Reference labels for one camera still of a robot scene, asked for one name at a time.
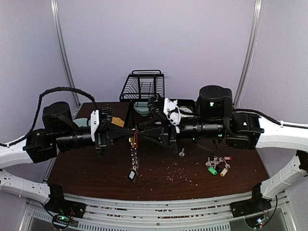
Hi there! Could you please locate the large keyring with red grip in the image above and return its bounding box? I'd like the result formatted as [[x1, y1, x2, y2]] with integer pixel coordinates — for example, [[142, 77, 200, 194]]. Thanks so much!
[[130, 129, 139, 172]]

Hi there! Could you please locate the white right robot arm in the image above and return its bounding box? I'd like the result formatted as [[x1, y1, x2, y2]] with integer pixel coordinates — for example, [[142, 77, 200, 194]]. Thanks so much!
[[139, 85, 308, 213]]

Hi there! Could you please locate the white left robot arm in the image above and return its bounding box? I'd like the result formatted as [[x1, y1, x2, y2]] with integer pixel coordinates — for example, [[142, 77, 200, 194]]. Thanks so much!
[[0, 102, 135, 214]]

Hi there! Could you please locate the bunch of tagged keys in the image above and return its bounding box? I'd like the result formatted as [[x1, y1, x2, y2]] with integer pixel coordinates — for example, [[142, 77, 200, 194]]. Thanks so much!
[[205, 154, 233, 177]]

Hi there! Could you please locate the yellow polka dot plate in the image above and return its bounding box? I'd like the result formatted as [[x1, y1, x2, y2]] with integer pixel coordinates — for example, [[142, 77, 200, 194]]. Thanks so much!
[[112, 117, 125, 128]]

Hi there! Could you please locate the loose silver key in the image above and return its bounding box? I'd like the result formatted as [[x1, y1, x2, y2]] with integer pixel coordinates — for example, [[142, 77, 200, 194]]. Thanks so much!
[[179, 148, 185, 157]]

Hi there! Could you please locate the light blue flower plate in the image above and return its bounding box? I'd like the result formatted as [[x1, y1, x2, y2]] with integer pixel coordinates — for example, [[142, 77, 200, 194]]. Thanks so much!
[[73, 118, 90, 128]]

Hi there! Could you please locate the teal ceramic bowl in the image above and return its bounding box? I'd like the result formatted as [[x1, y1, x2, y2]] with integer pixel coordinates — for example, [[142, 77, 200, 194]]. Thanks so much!
[[133, 102, 150, 116]]

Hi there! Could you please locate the yellow blue patterned bowl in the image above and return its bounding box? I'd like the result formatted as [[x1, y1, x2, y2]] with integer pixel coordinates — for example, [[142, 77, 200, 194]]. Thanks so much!
[[179, 106, 194, 118]]

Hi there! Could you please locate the black metal dish rack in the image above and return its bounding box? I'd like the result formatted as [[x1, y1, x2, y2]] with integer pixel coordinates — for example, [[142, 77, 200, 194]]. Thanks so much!
[[119, 69, 196, 130]]

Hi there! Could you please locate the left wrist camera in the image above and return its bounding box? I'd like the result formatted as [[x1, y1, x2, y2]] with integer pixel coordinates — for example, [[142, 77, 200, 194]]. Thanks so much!
[[90, 107, 113, 142]]

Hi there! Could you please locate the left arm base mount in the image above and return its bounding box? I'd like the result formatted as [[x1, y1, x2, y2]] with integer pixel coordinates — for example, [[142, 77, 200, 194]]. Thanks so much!
[[43, 184, 86, 230]]

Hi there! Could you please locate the metal table edge rail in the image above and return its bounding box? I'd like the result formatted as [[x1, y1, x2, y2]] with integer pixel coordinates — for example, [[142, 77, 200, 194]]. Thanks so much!
[[24, 189, 293, 231]]

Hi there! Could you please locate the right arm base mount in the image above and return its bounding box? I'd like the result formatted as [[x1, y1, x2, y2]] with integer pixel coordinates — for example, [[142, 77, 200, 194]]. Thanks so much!
[[230, 183, 271, 229]]

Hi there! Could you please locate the right aluminium frame post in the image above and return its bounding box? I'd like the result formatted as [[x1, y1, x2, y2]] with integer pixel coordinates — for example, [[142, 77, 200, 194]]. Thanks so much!
[[233, 0, 263, 108]]

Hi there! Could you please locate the aluminium frame post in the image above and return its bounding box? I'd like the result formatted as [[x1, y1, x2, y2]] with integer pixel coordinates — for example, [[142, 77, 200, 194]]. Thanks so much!
[[233, 0, 263, 108], [50, 0, 80, 108]]

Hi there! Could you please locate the left aluminium frame post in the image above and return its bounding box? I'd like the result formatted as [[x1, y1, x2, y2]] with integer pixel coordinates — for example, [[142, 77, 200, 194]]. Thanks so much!
[[50, 0, 80, 108]]

